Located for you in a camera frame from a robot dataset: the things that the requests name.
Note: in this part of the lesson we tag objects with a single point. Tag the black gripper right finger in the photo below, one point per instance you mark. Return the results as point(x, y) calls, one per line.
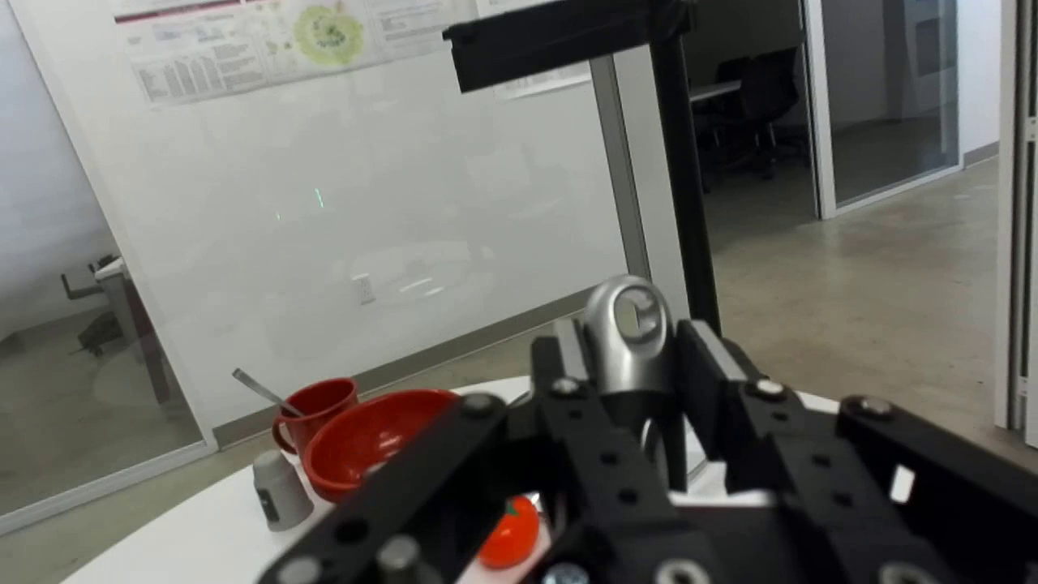
point(724, 398)

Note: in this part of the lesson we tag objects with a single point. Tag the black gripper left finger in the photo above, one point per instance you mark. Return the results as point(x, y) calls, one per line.
point(569, 412)

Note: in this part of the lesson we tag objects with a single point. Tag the metal spoon in cup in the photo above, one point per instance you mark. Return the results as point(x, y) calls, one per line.
point(259, 392)

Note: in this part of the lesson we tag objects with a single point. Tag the orange tomato toy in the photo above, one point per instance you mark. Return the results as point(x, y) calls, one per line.
point(515, 536)

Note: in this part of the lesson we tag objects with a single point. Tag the red bowl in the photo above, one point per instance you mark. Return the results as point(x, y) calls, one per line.
point(363, 437)

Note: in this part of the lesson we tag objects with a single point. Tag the red cup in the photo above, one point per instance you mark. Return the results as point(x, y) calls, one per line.
point(308, 410)

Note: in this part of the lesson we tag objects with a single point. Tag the grey salt shaker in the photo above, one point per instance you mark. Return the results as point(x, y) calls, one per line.
point(279, 492)

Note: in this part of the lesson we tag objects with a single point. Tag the black camera stand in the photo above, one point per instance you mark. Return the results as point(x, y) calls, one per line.
point(642, 102)

